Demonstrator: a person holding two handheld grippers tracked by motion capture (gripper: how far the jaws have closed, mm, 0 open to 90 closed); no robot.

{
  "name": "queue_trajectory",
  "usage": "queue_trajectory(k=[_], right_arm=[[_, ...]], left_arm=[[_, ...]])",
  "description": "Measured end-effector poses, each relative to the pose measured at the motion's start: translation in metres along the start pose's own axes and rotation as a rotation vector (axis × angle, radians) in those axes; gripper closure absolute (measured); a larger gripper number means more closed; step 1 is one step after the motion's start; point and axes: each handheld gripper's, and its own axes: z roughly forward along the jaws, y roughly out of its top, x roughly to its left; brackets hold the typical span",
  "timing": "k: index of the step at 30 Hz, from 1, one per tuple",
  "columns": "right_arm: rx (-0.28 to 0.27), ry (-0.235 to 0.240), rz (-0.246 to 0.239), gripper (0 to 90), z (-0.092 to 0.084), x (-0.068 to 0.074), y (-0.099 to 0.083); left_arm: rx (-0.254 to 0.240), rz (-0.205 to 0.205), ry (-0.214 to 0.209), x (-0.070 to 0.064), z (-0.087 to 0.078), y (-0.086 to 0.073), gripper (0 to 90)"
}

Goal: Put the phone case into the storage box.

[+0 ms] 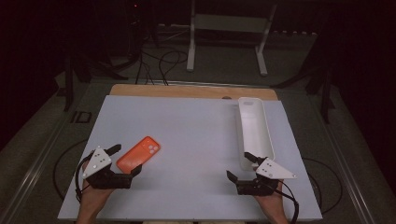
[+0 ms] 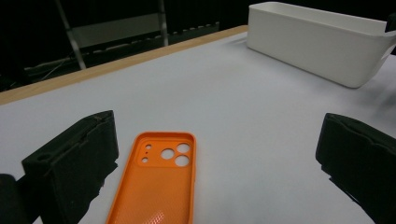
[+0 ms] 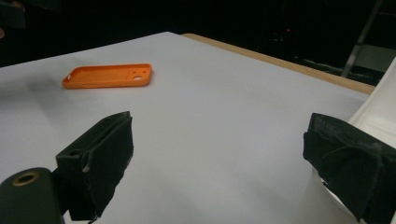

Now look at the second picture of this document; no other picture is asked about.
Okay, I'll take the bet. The white plastic storage box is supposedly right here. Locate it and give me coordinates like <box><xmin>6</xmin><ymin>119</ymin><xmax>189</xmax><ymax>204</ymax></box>
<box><xmin>246</xmin><ymin>1</ymin><xmax>396</xmax><ymax>89</ymax></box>

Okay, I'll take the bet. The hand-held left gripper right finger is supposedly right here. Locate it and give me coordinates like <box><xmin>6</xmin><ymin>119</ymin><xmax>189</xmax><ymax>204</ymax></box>
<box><xmin>315</xmin><ymin>112</ymin><xmax>396</xmax><ymax>224</ymax></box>

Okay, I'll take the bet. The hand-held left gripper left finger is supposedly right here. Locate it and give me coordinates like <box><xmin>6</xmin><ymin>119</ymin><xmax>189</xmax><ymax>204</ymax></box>
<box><xmin>21</xmin><ymin>109</ymin><xmax>120</xmax><ymax>224</ymax></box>

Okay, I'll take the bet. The slanted metal stand pole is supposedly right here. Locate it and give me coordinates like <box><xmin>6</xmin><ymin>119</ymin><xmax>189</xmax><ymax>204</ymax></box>
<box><xmin>55</xmin><ymin>0</ymin><xmax>87</xmax><ymax>70</ymax></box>

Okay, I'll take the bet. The orange phone case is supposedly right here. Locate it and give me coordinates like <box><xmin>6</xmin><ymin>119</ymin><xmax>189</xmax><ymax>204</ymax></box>
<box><xmin>106</xmin><ymin>131</ymin><xmax>197</xmax><ymax>224</ymax></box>

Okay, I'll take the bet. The upright metal stand pole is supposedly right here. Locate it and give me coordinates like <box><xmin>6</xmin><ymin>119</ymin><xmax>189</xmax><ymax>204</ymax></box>
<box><xmin>157</xmin><ymin>0</ymin><xmax>170</xmax><ymax>47</ymax></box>

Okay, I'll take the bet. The thin grey cable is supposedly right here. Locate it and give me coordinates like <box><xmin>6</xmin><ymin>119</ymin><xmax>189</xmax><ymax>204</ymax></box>
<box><xmin>24</xmin><ymin>57</ymin><xmax>74</xmax><ymax>80</ymax></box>

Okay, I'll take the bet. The grey panel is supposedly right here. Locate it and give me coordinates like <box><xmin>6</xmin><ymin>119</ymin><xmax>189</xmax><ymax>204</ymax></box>
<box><xmin>70</xmin><ymin>12</ymin><xmax>163</xmax><ymax>49</ymax></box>

